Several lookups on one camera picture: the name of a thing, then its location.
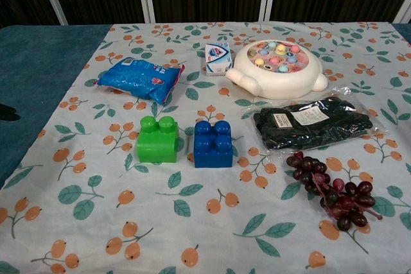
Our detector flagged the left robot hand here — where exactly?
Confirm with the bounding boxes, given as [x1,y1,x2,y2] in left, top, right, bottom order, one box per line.
[0,103,21,122]

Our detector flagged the green toy building block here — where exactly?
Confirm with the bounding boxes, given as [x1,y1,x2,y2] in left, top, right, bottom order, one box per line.
[136,115,179,163]

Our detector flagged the teal table cover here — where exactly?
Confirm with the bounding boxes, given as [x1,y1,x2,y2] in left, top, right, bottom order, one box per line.
[0,22,411,188]

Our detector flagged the blue snack bag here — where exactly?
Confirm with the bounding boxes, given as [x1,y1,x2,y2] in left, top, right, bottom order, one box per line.
[96,56,186,105]

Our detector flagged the blue toy building block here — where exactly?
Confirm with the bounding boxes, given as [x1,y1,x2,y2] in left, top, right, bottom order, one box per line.
[193,120,234,169]

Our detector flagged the white blue soap box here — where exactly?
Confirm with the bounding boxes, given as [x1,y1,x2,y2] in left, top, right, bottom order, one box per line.
[204,42,234,78]

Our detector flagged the floral print tablecloth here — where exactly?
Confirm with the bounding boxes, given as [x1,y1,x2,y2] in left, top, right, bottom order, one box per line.
[0,22,411,274]

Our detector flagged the cream fishing game toy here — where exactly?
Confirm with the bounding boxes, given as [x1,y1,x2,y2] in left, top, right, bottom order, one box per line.
[225,40,329,100]

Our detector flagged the black gloves in plastic bag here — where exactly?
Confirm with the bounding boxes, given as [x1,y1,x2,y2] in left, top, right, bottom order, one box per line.
[240,86,388,153]

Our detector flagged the purple artificial grape bunch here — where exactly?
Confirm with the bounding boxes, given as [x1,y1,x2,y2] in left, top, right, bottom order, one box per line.
[286,151,383,232]

